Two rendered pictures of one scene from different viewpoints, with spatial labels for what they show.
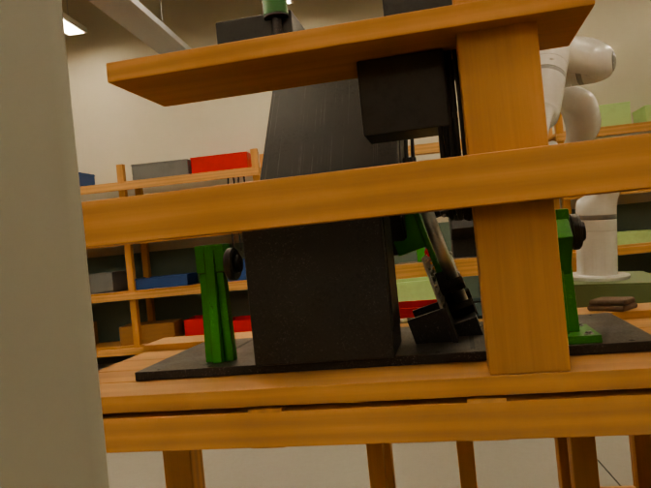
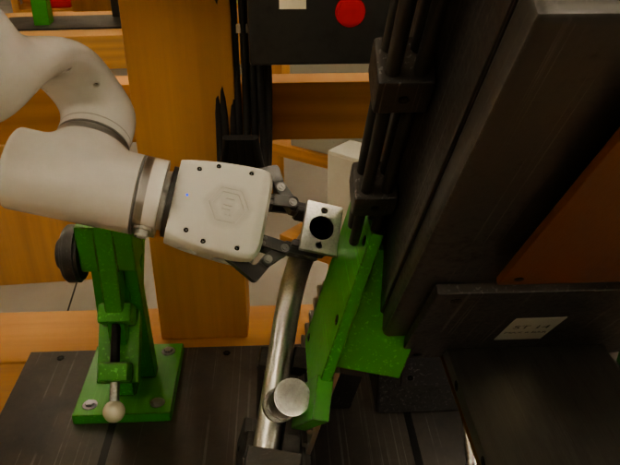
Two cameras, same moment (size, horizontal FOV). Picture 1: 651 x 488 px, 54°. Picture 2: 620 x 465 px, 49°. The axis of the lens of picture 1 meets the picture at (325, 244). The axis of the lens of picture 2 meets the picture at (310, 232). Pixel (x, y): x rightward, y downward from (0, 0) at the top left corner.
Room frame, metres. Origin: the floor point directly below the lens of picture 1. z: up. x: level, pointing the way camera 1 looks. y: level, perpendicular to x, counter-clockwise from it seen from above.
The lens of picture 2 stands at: (2.12, -0.41, 1.55)
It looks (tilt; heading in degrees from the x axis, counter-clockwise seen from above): 28 degrees down; 166
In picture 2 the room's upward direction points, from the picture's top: straight up
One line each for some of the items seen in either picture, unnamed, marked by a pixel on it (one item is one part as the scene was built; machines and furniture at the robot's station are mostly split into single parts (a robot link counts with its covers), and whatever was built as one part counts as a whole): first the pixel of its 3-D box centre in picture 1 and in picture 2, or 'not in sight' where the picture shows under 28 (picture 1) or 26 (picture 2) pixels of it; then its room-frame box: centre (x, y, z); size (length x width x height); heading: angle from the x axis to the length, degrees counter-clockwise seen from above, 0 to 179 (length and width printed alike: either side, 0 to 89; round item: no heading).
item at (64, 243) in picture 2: (576, 231); (71, 253); (1.32, -0.52, 1.12); 0.07 x 0.03 x 0.08; 169
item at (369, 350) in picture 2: (408, 226); (369, 294); (1.58, -0.21, 1.17); 0.13 x 0.12 x 0.20; 79
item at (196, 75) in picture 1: (343, 54); not in sight; (1.27, -0.07, 1.52); 0.90 x 0.25 x 0.04; 79
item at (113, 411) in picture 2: not in sight; (114, 395); (1.42, -0.49, 0.96); 0.06 x 0.03 x 0.06; 169
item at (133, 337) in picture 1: (138, 265); not in sight; (7.00, 2.08, 1.10); 3.01 x 0.55 x 2.20; 83
